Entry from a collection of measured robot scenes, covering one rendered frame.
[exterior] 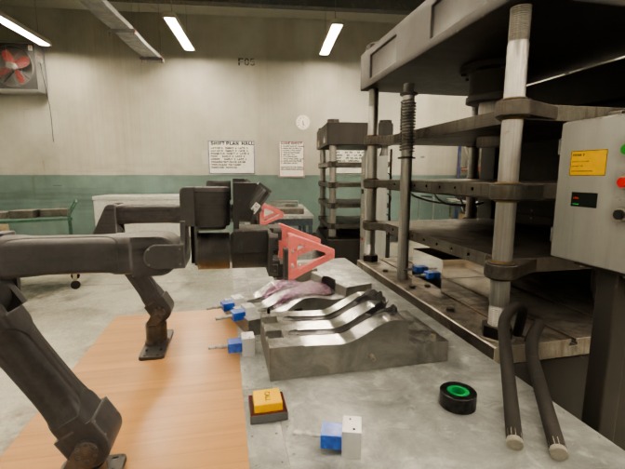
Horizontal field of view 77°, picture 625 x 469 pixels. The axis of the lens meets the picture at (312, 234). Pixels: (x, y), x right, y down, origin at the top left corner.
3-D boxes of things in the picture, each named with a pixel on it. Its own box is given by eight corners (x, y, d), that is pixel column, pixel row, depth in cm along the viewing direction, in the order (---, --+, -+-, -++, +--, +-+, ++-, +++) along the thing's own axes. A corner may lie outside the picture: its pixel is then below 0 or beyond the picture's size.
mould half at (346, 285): (248, 337, 126) (247, 303, 125) (224, 312, 148) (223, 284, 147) (371, 310, 151) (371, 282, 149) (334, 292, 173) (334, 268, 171)
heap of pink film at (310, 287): (276, 310, 134) (276, 288, 133) (257, 296, 149) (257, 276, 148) (339, 298, 147) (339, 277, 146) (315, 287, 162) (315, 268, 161)
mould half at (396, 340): (270, 381, 99) (269, 330, 97) (260, 340, 124) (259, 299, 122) (447, 361, 110) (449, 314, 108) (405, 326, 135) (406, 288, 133)
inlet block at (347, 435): (290, 453, 73) (290, 427, 73) (295, 435, 78) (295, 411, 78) (361, 460, 72) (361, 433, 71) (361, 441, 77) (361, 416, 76)
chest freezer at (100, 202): (192, 240, 791) (189, 194, 777) (183, 247, 715) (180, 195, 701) (113, 241, 775) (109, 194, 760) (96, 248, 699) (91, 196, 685)
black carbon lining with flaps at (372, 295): (289, 343, 105) (289, 310, 104) (281, 321, 121) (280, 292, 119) (408, 332, 113) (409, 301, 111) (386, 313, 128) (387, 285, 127)
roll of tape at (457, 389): (448, 391, 95) (449, 377, 94) (482, 404, 89) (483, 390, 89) (432, 404, 89) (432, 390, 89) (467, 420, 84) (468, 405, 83)
